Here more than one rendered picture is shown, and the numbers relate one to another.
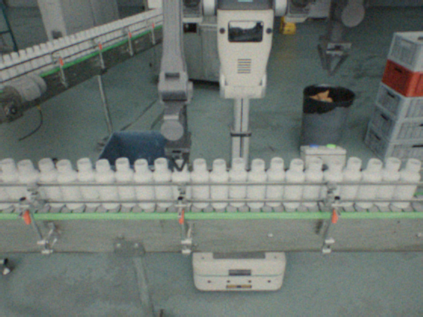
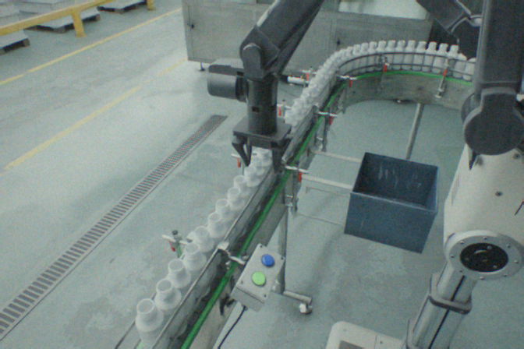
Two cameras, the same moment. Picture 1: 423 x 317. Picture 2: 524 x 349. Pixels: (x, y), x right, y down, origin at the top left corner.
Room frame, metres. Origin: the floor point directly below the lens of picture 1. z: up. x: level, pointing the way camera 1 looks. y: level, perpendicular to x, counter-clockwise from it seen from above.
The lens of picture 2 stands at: (1.21, -0.92, 1.85)
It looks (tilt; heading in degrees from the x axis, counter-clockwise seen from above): 36 degrees down; 112
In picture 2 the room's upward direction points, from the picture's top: straight up
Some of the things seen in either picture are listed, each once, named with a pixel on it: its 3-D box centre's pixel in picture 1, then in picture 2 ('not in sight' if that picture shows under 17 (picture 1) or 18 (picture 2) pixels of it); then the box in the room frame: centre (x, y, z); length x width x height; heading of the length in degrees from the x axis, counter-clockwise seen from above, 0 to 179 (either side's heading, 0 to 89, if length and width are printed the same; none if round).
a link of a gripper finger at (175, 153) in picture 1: (179, 155); not in sight; (0.79, 0.13, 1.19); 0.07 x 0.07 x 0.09; 0
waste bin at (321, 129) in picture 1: (322, 124); not in sight; (2.70, -0.96, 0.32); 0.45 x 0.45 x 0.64
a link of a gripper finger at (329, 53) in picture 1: (332, 59); (253, 148); (0.94, -0.33, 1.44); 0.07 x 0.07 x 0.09; 0
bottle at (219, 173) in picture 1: (219, 183); (256, 178); (0.80, 0.01, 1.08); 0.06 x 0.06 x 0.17
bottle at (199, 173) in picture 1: (200, 183); (263, 169); (0.80, 0.07, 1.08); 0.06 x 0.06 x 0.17
